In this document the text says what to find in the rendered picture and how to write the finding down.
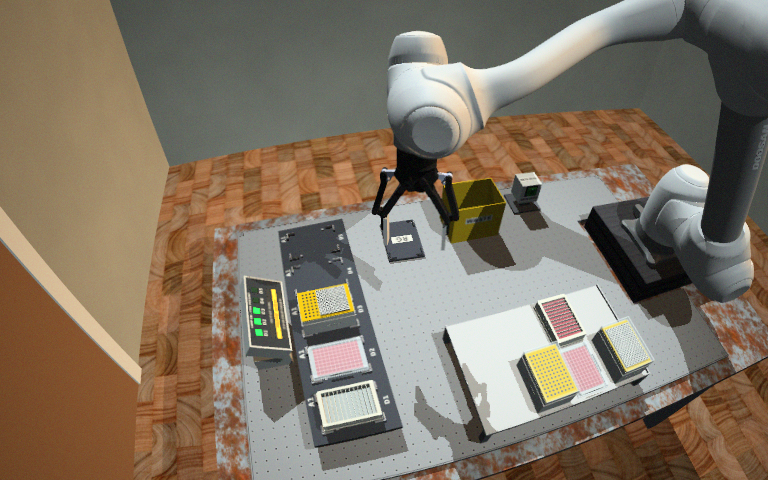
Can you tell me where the dark grey rectangular pad with rg label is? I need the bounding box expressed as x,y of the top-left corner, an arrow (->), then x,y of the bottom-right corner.
385,219 -> 425,262

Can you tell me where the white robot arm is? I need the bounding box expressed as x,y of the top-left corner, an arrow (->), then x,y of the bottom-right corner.
387,0 -> 768,303

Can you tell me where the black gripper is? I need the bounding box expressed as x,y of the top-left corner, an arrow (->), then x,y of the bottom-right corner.
372,148 -> 459,251

